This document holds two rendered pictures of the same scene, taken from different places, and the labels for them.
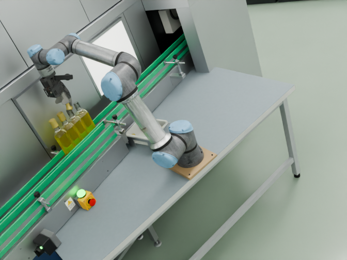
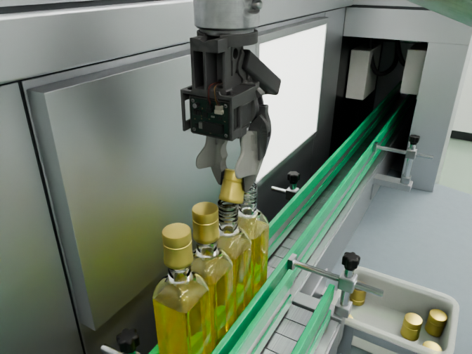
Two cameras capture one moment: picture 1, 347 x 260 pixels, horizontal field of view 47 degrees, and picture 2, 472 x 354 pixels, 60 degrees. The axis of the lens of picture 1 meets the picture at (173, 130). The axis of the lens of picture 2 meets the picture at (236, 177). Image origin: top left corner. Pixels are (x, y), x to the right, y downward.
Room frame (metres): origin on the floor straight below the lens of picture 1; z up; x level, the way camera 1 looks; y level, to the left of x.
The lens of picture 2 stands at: (1.47, 0.62, 1.43)
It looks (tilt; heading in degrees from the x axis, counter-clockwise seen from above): 27 degrees down; 344
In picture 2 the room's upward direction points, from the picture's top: straight up
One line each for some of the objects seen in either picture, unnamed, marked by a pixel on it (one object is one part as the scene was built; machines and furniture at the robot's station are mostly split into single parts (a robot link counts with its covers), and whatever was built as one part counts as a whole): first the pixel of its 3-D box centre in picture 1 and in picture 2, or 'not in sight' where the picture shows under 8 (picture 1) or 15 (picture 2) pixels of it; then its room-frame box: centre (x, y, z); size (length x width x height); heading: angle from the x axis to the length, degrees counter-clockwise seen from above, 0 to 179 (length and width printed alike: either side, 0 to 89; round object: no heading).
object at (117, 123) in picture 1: (115, 123); (333, 280); (1.96, 0.29, 0.95); 0.17 x 0.03 x 0.12; 43
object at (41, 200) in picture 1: (45, 203); not in sight; (1.51, 0.70, 0.94); 0.07 x 0.04 x 0.13; 43
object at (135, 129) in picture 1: (148, 133); (390, 321); (1.96, 0.14, 0.80); 0.22 x 0.17 x 0.09; 43
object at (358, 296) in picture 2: not in sight; (357, 293); (2.06, 0.16, 0.79); 0.04 x 0.04 x 0.04
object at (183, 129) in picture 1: (182, 134); not in sight; (1.63, -0.03, 0.94); 0.13 x 0.12 x 0.14; 136
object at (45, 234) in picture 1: (47, 242); not in sight; (1.42, 0.76, 0.79); 0.08 x 0.08 x 0.08; 43
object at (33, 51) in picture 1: (38, 57); not in sight; (1.95, 0.48, 1.47); 0.09 x 0.08 x 0.11; 46
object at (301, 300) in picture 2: (119, 136); (317, 317); (1.97, 0.31, 0.85); 0.09 x 0.04 x 0.07; 43
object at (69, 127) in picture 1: (74, 137); (209, 310); (1.91, 0.53, 0.99); 0.06 x 0.06 x 0.21; 42
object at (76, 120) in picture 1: (81, 131); (228, 286); (1.95, 0.49, 0.99); 0.06 x 0.06 x 0.21; 44
